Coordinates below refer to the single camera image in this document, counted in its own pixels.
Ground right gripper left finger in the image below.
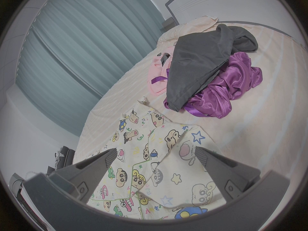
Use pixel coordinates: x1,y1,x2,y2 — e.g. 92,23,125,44
49,148,118,204

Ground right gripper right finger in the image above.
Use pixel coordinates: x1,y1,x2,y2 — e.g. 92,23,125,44
194,146,261,201

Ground white printed pyjama top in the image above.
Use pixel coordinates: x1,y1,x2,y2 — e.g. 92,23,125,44
85,96,228,219

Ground bed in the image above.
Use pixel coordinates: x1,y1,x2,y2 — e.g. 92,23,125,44
75,0,308,219

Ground purple satin garment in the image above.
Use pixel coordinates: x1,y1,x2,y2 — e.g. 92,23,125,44
151,52,263,119

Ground blue-green curtain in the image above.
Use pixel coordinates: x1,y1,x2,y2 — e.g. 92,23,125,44
32,0,166,98
15,27,104,137

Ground black garment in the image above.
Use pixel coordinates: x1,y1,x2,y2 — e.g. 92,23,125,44
166,24,258,112

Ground pink garment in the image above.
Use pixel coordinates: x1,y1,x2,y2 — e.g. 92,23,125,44
147,47,174,96

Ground small grey garment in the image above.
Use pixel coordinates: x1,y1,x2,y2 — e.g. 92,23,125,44
157,53,172,65

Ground cream pillow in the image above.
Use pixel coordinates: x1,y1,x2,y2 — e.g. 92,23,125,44
157,15,219,49

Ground grey bedside table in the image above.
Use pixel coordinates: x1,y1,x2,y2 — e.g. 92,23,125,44
162,17,175,29

